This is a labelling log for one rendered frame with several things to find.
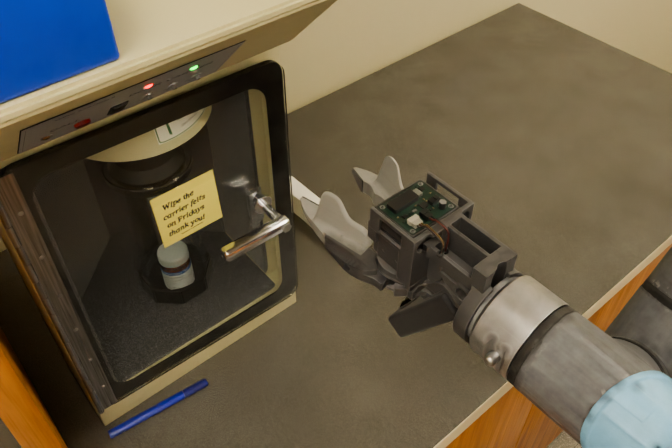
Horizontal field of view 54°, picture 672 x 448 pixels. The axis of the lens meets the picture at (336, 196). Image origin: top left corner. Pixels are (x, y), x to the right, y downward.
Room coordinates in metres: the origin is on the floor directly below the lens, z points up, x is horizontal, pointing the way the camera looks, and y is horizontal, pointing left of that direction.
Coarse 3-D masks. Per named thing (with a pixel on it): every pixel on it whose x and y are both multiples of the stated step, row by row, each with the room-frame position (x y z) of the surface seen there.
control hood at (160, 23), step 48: (144, 0) 0.49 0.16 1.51; (192, 0) 0.49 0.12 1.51; (240, 0) 0.49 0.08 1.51; (288, 0) 0.49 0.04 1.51; (336, 0) 0.54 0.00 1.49; (144, 48) 0.42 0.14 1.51; (192, 48) 0.43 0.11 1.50; (240, 48) 0.51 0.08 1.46; (48, 96) 0.36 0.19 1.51; (96, 96) 0.39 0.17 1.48; (0, 144) 0.37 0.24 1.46
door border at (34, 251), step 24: (0, 192) 0.41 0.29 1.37; (0, 216) 0.40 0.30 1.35; (24, 216) 0.42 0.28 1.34; (24, 240) 0.41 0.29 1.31; (24, 264) 0.40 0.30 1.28; (48, 264) 0.42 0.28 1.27; (48, 288) 0.41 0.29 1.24; (72, 312) 0.42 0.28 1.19; (72, 336) 0.41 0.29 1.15; (96, 360) 0.42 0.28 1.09; (96, 384) 0.41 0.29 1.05
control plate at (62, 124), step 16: (192, 64) 0.46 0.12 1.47; (208, 64) 0.49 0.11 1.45; (160, 80) 0.45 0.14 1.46; (176, 80) 0.48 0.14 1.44; (192, 80) 0.51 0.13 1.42; (112, 96) 0.41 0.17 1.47; (128, 96) 0.44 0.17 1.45; (80, 112) 0.40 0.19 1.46; (96, 112) 0.43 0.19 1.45; (32, 128) 0.37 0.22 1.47; (48, 128) 0.39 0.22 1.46; (64, 128) 0.42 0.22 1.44; (32, 144) 0.41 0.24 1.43
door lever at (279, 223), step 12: (264, 204) 0.57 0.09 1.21; (276, 216) 0.55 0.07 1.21; (264, 228) 0.52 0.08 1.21; (276, 228) 0.53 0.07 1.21; (288, 228) 0.53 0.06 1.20; (240, 240) 0.50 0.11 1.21; (252, 240) 0.51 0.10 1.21; (264, 240) 0.51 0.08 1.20; (228, 252) 0.49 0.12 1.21; (240, 252) 0.49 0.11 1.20
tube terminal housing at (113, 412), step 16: (272, 48) 0.61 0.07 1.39; (240, 64) 0.59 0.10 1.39; (208, 80) 0.56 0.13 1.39; (160, 96) 0.53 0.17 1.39; (128, 112) 0.51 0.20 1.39; (96, 128) 0.48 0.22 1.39; (48, 144) 0.46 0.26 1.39; (16, 160) 0.44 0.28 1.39; (0, 224) 0.42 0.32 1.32; (16, 256) 0.43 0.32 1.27; (32, 288) 0.43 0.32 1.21; (288, 304) 0.61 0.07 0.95; (48, 320) 0.44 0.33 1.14; (256, 320) 0.57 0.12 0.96; (240, 336) 0.55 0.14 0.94; (64, 352) 0.45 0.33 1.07; (208, 352) 0.52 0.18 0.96; (176, 368) 0.49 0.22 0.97; (192, 368) 0.50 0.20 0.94; (80, 384) 0.46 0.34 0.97; (160, 384) 0.47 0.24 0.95; (128, 400) 0.44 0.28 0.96; (144, 400) 0.45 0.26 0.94; (112, 416) 0.42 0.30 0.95
